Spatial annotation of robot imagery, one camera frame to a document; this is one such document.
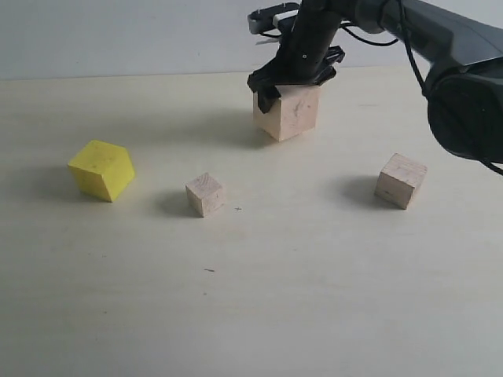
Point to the yellow cube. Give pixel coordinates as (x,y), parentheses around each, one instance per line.
(102,170)

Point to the white paper label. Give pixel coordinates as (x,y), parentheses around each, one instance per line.
(266,41)

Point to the medium wooden cube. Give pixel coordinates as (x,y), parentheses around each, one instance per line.
(399,180)

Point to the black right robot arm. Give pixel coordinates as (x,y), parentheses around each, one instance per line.
(463,87)

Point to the large wooden cube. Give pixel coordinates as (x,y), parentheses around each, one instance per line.
(294,113)

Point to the small wooden cube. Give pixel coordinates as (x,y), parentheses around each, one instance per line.
(205,194)

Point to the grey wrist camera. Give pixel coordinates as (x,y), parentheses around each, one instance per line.
(266,19)

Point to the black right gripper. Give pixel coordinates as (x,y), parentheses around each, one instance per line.
(305,55)

